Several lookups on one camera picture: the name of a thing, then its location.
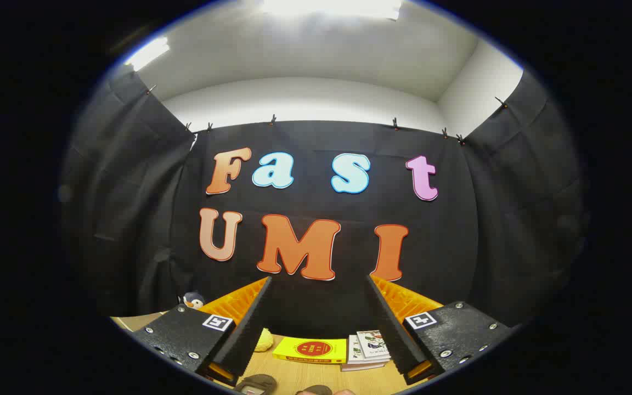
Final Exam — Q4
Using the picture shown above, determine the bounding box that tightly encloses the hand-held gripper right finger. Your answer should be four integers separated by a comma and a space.
366, 274, 514, 386

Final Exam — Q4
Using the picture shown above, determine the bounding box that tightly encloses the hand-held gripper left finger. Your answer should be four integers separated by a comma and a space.
129, 276, 273, 387

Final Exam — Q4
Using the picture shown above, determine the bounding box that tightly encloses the yellow round plush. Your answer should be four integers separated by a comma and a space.
255, 328, 275, 353

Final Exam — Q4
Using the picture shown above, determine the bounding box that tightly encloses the white illustrated book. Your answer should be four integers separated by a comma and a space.
356, 330, 392, 360

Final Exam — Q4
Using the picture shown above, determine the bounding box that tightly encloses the brown book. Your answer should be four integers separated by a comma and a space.
341, 361, 386, 373

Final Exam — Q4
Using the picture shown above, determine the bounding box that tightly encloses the yellow book with red circle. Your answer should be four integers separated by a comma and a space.
272, 337, 348, 365

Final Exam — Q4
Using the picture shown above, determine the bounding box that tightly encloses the penguin plush toy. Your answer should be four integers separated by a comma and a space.
178, 291, 205, 311

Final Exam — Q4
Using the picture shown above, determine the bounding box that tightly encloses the row of black cloth clips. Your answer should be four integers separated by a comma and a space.
146, 82, 510, 146

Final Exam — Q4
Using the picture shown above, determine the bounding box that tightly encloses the ceiling light panel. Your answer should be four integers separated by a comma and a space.
124, 36, 171, 72
261, 0, 403, 20

